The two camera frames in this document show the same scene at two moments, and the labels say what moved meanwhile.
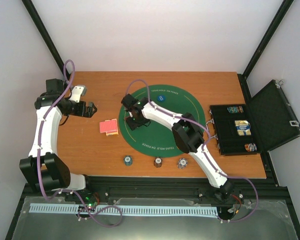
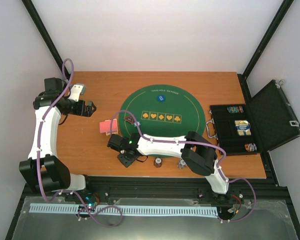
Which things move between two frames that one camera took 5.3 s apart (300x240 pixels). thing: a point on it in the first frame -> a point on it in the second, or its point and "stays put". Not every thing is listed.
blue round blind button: (161, 98) stays put
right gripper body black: (137, 122) -> (127, 161)
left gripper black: (88, 113) stays put
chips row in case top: (235, 109) stays put
